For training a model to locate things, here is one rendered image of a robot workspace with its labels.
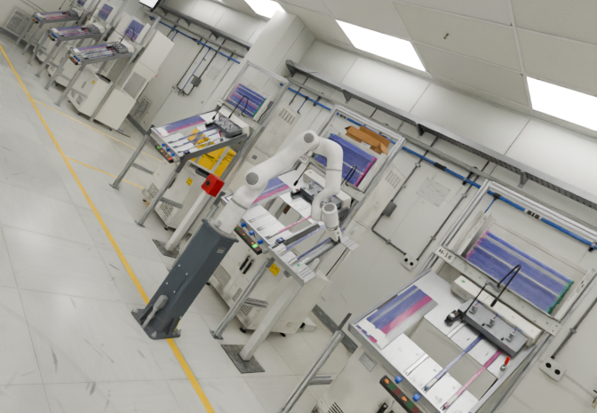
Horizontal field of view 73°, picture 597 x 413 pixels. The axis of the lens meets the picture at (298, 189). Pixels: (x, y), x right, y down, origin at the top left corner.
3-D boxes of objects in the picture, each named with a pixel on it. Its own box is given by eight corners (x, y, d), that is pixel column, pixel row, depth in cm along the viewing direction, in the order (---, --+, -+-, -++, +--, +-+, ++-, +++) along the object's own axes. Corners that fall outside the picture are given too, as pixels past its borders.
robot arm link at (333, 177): (313, 168, 231) (308, 220, 231) (340, 169, 226) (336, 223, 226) (316, 169, 239) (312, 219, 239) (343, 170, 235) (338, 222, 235)
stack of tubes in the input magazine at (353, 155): (354, 186, 304) (376, 156, 303) (312, 157, 337) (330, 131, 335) (362, 191, 314) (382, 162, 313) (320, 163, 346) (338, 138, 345)
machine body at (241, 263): (241, 335, 298) (289, 267, 295) (198, 278, 343) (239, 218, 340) (290, 339, 348) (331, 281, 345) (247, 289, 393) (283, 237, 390)
